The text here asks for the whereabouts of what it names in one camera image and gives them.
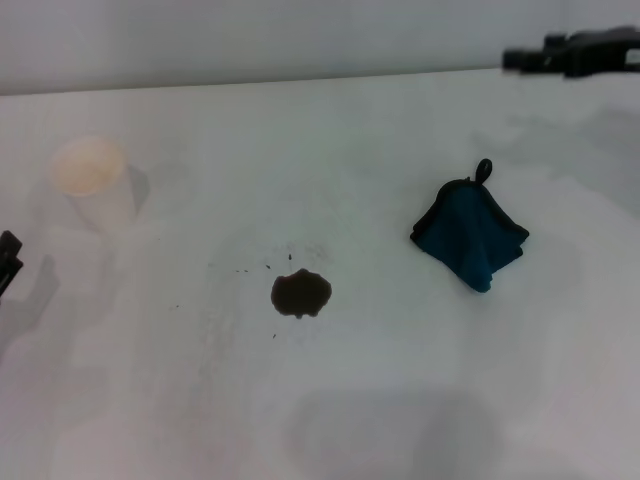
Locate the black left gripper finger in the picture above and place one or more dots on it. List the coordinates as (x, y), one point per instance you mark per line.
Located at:
(7, 275)
(9, 244)

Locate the white paper cup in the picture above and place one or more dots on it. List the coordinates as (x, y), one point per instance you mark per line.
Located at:
(92, 180)

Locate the black water stain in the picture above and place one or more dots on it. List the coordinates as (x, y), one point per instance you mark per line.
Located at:
(300, 294)

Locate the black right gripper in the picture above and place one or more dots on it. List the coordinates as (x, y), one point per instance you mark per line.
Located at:
(600, 52)

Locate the blue rag with black trim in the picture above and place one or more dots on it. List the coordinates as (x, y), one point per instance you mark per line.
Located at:
(465, 235)

